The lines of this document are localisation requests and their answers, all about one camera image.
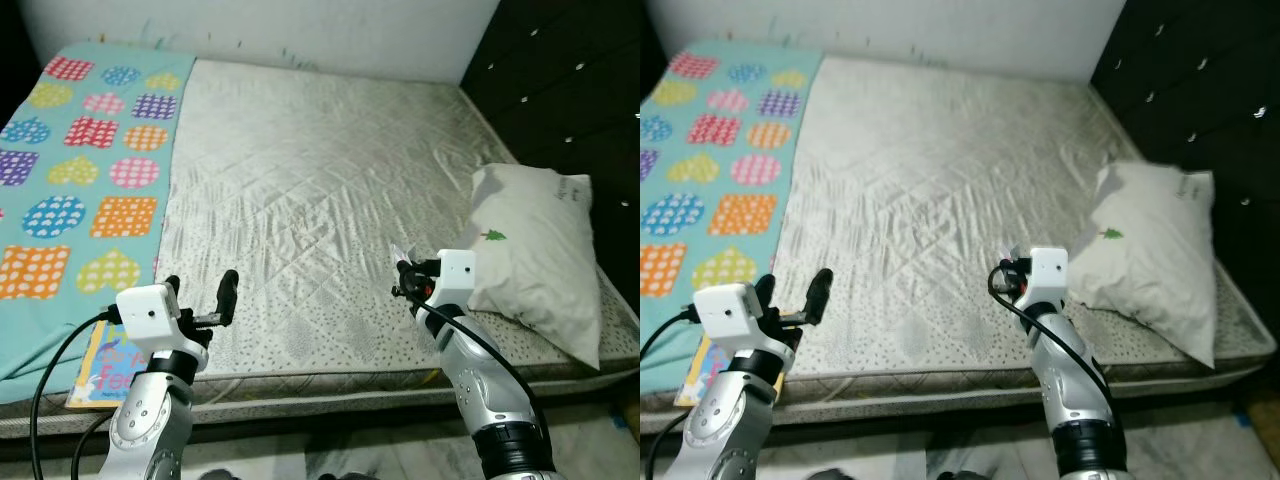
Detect yellow blue children's book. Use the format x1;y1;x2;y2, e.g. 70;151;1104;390
65;320;151;411
675;335;791;406

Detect white pillow green tree print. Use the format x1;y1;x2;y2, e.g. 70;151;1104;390
1068;162;1219;369
468;163;604;371

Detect grey quilted mattress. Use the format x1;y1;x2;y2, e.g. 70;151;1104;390
640;55;1279;436
0;55;641;441

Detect teal blanket coloured hearts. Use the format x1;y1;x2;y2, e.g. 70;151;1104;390
0;40;196;406
640;40;826;396

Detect black tufted bed headboard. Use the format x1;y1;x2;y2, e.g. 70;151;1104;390
1090;0;1280;331
460;0;641;311

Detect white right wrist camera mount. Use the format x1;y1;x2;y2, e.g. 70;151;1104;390
1018;247;1069;311
432;250;477;311

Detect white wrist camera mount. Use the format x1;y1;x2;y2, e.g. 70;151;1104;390
694;283;769;353
1018;247;1069;311
432;250;477;311
115;283;183;356

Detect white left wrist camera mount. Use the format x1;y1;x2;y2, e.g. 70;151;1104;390
694;283;769;353
115;283;183;356

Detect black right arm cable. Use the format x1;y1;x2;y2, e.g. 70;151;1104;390
988;265;1121;421
405;290;551;471

